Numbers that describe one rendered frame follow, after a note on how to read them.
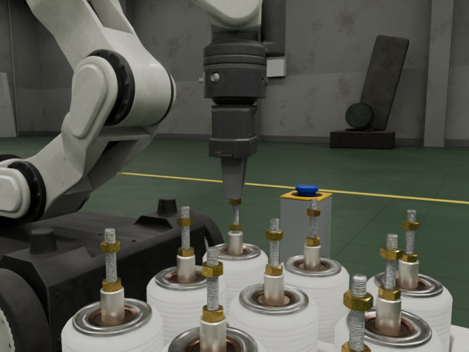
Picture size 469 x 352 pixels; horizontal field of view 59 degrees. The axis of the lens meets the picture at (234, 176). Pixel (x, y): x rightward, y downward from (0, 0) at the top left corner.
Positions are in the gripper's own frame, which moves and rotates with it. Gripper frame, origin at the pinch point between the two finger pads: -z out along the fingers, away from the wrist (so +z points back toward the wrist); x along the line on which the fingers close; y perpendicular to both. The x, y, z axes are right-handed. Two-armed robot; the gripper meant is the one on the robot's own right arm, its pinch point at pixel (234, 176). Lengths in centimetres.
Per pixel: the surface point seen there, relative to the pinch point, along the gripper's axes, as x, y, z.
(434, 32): 676, -212, 146
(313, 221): -4.9, -11.2, -4.9
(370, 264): 71, -31, -36
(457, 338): -7.0, -28.7, -18.3
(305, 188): 12.5, -10.1, -3.5
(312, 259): -5.5, -11.1, -9.9
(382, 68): 671, -135, 90
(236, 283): -4.7, -1.2, -14.1
